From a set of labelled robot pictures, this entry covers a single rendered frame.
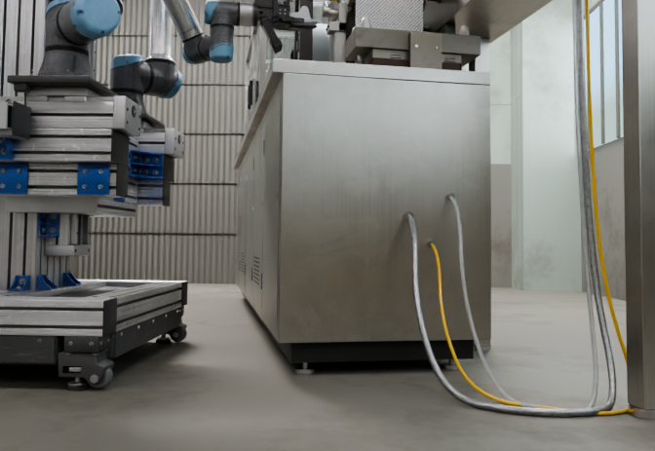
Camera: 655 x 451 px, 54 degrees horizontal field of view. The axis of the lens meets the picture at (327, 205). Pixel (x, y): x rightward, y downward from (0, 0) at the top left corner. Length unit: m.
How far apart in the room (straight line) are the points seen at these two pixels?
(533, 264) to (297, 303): 3.95
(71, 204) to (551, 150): 4.38
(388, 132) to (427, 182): 0.19
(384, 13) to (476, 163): 0.63
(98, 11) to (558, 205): 4.45
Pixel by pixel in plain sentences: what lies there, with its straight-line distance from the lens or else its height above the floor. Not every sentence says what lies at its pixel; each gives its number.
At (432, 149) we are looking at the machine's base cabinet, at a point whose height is 0.66.
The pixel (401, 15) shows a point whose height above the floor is 1.15.
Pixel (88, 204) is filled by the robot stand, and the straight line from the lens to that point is 2.00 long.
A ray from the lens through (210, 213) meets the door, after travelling 5.87.
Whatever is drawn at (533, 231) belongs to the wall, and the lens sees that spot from 5.59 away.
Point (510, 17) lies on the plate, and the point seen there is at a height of 1.14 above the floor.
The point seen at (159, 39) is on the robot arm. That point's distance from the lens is 2.56.
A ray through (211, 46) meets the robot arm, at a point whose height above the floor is 1.00.
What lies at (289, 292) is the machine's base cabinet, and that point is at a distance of 1.81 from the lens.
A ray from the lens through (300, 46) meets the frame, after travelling 2.52.
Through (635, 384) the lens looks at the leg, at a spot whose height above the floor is 0.07.
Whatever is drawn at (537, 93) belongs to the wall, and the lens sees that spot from 5.75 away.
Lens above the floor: 0.38
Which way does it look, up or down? 3 degrees up
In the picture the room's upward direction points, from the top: 1 degrees clockwise
